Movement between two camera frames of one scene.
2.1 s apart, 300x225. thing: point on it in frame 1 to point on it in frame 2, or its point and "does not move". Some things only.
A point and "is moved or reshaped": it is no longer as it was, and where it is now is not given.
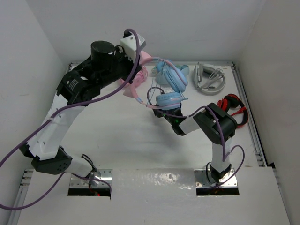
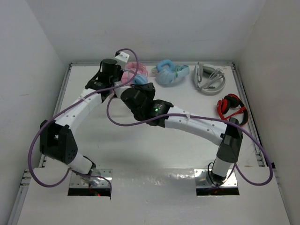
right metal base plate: x=201 y=181 does not move
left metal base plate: x=104 y=174 does not move
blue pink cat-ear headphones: x=176 y=78 is moved or reshaped
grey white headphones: x=208 y=78 does not move
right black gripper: x=158 y=114 to x=149 y=87
